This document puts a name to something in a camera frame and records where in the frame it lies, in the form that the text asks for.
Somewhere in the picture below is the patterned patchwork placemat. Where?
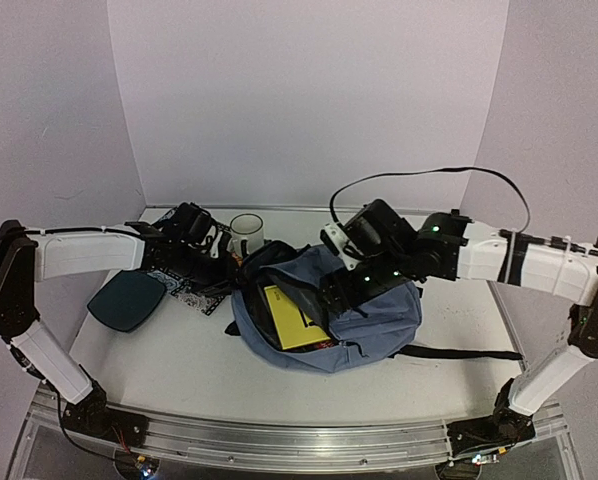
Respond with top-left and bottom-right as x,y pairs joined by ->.
149,208 -> 229,316

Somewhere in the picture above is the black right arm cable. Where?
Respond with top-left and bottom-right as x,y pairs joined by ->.
328,166 -> 531,234

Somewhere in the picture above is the blue grey backpack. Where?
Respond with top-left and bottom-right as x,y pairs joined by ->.
227,240 -> 522,374

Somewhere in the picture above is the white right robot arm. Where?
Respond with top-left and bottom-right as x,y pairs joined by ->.
320,200 -> 598,459

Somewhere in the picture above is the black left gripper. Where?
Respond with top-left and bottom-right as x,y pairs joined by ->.
175,244 -> 253,299

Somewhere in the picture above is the white ribbed mug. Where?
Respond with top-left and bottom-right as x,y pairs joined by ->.
229,213 -> 265,258

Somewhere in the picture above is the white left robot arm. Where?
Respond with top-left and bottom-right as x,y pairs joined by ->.
0,202 -> 238,447

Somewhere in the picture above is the yellow book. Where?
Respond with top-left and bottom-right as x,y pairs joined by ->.
264,286 -> 330,350

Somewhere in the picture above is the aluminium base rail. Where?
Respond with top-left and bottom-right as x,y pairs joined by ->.
8,385 -> 582,479

